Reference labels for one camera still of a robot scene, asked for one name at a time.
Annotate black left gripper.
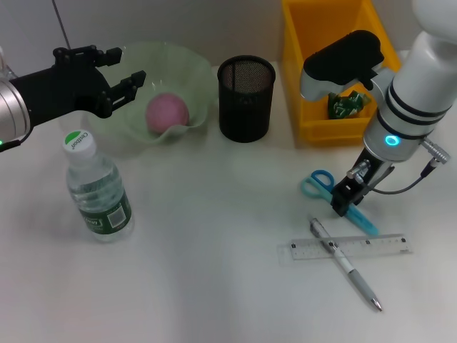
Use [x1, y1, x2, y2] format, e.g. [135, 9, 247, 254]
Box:
[10, 44, 148, 130]

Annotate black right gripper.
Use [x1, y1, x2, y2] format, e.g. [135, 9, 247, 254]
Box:
[329, 147, 396, 219]

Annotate pink peach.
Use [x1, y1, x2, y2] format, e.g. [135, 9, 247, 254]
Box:
[145, 91, 190, 134]

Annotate green plastic wrapper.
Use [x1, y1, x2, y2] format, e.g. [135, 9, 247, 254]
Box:
[326, 89, 372, 121]

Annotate clear green-label water bottle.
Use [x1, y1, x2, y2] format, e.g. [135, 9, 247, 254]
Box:
[63, 129, 136, 244]

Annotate blue scissors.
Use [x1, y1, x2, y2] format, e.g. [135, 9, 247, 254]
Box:
[300, 169, 381, 236]

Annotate clear plastic ruler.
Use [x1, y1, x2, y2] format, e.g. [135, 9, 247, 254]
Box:
[288, 233, 414, 262]

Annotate white grey pen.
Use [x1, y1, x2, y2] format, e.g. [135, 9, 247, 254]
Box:
[307, 213, 383, 312]

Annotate translucent green fruit plate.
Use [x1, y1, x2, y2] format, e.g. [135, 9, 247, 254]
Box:
[84, 41, 214, 146]

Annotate black mesh pen holder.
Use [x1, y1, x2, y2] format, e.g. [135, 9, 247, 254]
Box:
[216, 54, 277, 143]

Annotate yellow plastic bin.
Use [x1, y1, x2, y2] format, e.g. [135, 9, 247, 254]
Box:
[280, 0, 403, 142]

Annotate right arm gripper cable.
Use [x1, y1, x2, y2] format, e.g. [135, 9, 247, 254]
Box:
[348, 138, 452, 197]

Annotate arm gripper cable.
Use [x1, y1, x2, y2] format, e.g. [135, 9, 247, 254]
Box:
[0, 130, 32, 154]
[348, 138, 452, 197]

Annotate left arm gripper cable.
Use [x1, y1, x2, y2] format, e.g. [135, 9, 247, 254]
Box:
[0, 130, 32, 154]

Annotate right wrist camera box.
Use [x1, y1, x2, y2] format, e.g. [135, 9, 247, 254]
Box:
[298, 29, 386, 104]

